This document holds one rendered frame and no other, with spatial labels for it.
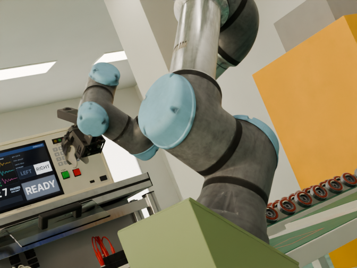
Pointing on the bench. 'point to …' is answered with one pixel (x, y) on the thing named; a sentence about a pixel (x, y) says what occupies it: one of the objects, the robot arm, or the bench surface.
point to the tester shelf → (141, 183)
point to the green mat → (330, 225)
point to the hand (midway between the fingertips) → (69, 158)
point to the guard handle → (76, 208)
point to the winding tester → (88, 170)
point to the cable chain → (26, 259)
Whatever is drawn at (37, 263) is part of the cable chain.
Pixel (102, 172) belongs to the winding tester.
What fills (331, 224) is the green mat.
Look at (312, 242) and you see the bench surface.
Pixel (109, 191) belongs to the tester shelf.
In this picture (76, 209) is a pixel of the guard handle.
